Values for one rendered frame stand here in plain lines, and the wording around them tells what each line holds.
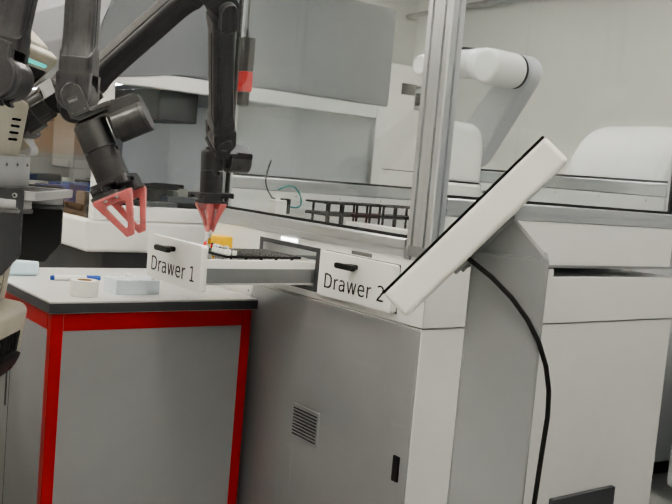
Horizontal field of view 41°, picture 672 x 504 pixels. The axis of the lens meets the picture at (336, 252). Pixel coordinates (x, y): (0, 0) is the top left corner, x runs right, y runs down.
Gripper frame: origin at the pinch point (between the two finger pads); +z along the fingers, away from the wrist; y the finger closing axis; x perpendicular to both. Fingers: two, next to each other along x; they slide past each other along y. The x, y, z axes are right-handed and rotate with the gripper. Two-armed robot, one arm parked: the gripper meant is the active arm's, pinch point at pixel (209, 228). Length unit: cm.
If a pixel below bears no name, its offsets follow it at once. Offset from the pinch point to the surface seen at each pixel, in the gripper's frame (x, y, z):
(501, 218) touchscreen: -117, -16, -12
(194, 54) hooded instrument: 78, 32, -52
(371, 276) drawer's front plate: -39.6, 21.9, 7.8
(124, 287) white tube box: 16.8, -15.5, 16.8
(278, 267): -14.3, 12.0, 8.5
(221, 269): -15.0, -4.3, 8.4
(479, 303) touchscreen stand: -103, -5, 3
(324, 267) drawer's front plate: -20.9, 21.4, 7.9
